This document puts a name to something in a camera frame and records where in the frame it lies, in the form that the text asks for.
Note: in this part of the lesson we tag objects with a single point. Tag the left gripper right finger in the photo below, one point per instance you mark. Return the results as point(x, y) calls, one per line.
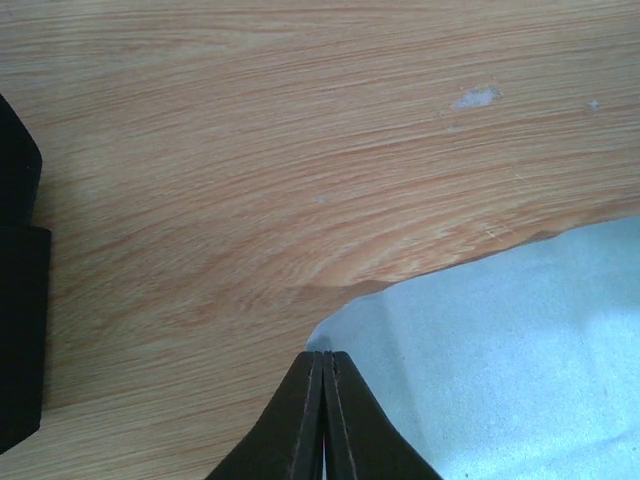
point(360, 440)

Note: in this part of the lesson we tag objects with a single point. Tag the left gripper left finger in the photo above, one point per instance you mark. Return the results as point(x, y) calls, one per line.
point(287, 440)

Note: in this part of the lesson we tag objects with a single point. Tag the blue cleaning cloth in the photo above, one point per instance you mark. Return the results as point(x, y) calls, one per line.
point(520, 365)

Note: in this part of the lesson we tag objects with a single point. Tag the black glasses case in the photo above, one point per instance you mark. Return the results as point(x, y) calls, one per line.
point(25, 266)

